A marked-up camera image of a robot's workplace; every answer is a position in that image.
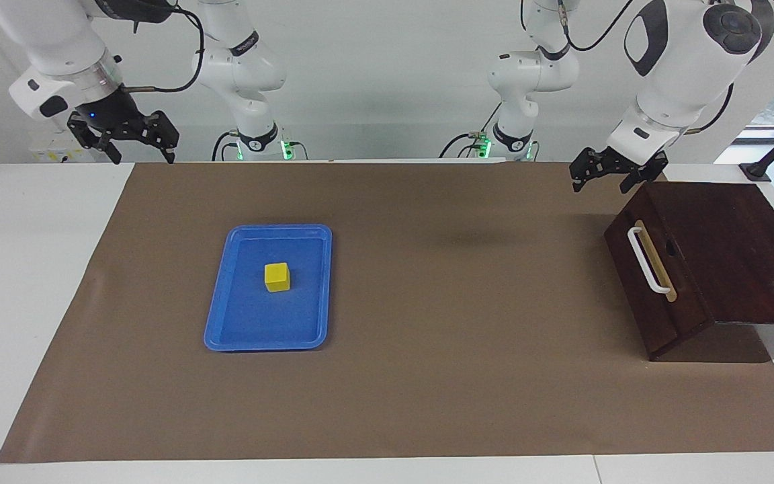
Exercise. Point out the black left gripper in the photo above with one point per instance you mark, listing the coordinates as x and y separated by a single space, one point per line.
629 167

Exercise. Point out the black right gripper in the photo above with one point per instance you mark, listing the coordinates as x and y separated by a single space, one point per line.
115 117

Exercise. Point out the yellow cube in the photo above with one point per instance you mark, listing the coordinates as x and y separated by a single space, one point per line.
277 277

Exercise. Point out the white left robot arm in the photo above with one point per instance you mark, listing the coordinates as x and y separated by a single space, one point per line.
682 74

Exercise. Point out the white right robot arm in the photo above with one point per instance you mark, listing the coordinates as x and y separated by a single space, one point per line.
58 40

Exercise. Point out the white outlet with yellow labels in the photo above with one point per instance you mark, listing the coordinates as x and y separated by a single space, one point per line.
54 156

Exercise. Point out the dark brown wooden cabinet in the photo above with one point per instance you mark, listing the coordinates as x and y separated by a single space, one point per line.
729 255

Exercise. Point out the blue plastic tray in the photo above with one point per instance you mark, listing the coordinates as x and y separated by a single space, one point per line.
252 316

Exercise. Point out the brown paper table mat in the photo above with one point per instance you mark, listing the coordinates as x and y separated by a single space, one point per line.
427 336

